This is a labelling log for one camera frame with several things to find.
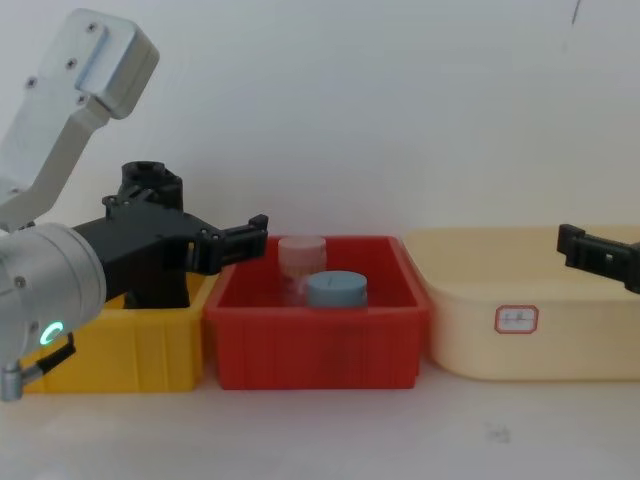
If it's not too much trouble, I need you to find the clear bottle blue cap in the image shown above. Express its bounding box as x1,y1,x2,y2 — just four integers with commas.
304,270,369,309

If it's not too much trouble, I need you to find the cream plastic tub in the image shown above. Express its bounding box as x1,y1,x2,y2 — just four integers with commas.
401,225,640,384

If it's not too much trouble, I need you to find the yellow plastic bin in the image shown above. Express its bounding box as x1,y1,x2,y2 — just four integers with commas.
22,269,215,395

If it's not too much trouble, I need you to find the red plastic bin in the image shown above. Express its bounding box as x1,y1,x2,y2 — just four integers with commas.
201,235,432,392

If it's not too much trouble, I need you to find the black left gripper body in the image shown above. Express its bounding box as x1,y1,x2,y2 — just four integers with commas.
72,203,217,310

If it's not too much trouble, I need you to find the thin dark cable silver plug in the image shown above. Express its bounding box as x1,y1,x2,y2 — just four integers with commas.
0,331,77,402

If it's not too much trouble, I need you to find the clear bottle pink cap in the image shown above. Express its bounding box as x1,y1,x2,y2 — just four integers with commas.
277,235,328,307

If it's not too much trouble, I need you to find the white label red border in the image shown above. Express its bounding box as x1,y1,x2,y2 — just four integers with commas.
494,305,541,334

